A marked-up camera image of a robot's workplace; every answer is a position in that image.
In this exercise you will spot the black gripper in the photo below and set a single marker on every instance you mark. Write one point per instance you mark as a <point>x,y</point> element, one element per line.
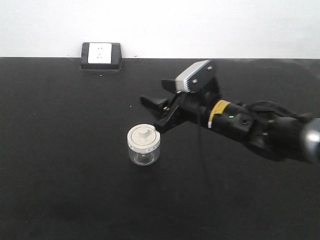
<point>184,107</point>

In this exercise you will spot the glass jar with white lid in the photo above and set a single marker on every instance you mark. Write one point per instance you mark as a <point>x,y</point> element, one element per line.
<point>143,142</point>

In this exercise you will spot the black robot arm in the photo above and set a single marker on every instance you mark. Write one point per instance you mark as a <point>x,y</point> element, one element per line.
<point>266,128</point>

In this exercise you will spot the black white power outlet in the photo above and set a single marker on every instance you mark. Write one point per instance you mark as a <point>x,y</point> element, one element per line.
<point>101,56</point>

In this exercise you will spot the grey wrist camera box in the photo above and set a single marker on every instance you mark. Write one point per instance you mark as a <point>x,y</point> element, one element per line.
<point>196,76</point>

